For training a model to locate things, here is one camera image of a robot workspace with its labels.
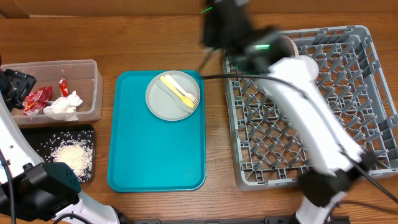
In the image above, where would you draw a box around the red snack wrapper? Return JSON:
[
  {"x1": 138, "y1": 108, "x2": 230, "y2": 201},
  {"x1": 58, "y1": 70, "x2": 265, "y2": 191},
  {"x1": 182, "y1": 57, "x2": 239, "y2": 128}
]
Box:
[{"x1": 23, "y1": 86, "x2": 52, "y2": 116}]

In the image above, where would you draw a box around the red sauce sachet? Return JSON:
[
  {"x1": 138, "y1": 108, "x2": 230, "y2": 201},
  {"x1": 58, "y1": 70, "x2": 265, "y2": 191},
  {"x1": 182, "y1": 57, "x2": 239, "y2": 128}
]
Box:
[{"x1": 59, "y1": 78, "x2": 68, "y2": 97}]

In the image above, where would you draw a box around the white napkin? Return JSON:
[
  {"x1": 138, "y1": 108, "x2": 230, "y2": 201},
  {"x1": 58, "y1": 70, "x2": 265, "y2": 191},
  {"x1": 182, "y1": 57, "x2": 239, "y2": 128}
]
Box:
[{"x1": 43, "y1": 91, "x2": 83, "y2": 121}]

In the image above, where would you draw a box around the pink round plate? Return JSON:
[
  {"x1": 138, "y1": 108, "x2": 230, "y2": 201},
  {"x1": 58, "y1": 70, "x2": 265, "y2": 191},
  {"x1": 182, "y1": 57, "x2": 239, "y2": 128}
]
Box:
[{"x1": 281, "y1": 35, "x2": 299, "y2": 58}]

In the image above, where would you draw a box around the white plastic fork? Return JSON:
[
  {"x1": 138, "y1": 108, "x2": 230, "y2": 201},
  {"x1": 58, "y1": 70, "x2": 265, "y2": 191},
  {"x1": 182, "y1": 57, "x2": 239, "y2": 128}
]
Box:
[{"x1": 165, "y1": 75, "x2": 199, "y2": 106}]

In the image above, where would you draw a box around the grey bowl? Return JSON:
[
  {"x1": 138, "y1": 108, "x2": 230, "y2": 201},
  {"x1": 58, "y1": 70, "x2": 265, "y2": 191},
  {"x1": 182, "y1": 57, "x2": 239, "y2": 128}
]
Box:
[{"x1": 299, "y1": 55, "x2": 319, "y2": 82}]

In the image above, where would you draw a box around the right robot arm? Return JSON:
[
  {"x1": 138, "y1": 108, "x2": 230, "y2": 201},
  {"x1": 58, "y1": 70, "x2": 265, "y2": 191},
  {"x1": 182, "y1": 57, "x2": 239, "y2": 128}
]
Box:
[{"x1": 203, "y1": 1, "x2": 376, "y2": 223}]

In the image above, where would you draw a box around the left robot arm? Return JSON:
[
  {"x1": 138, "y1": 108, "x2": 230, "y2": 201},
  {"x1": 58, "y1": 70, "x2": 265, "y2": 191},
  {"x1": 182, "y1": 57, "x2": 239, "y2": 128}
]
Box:
[{"x1": 1, "y1": 70, "x2": 131, "y2": 223}]

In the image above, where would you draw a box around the grey dishwasher rack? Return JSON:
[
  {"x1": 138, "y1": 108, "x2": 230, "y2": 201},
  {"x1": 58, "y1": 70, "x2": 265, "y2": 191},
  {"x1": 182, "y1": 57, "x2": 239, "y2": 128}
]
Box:
[{"x1": 223, "y1": 25, "x2": 397, "y2": 190}]

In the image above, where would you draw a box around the clear plastic bin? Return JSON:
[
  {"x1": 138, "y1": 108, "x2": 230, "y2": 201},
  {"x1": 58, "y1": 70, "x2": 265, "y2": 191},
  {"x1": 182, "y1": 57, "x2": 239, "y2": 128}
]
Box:
[{"x1": 1, "y1": 59, "x2": 103, "y2": 126}]

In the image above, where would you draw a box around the black rectangular tray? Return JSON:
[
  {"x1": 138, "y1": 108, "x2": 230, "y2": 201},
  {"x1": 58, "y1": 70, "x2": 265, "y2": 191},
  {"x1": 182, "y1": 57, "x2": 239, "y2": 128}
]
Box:
[{"x1": 21, "y1": 124, "x2": 96, "y2": 183}]

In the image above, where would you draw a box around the pile of rice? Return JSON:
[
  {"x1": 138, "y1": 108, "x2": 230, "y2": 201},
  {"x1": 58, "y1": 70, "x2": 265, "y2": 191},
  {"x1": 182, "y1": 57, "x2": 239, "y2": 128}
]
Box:
[{"x1": 44, "y1": 131, "x2": 94, "y2": 183}]

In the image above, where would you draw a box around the grey round plate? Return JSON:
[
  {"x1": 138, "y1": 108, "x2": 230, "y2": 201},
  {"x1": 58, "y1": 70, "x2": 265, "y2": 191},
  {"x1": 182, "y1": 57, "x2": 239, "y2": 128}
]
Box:
[{"x1": 146, "y1": 70, "x2": 204, "y2": 121}]

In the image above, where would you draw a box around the teal plastic tray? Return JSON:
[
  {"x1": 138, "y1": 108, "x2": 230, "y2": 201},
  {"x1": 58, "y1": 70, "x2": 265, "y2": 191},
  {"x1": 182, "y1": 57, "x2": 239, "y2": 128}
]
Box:
[{"x1": 108, "y1": 70, "x2": 206, "y2": 192}]

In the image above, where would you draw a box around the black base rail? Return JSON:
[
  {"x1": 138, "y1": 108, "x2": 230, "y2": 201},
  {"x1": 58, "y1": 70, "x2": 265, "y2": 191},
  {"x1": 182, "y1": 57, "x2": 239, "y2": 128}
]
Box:
[{"x1": 130, "y1": 215, "x2": 352, "y2": 224}]

